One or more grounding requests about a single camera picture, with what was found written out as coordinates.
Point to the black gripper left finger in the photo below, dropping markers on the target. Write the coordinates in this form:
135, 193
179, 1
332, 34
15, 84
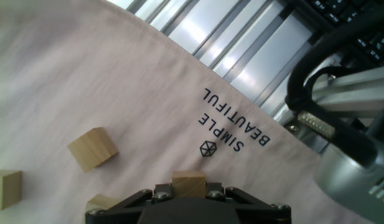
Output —
117, 208

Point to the marble and pink tablecloth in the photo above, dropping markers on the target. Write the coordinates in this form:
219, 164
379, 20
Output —
86, 77

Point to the aluminium frame bar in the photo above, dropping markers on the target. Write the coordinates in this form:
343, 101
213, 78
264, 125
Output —
350, 93

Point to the small wooden cube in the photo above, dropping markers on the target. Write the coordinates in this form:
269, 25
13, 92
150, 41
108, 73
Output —
92, 149
6, 189
188, 183
100, 202

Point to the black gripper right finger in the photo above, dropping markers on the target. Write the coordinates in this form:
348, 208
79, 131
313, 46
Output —
260, 208

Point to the black keyboard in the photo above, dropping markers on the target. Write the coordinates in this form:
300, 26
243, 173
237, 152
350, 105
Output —
331, 12

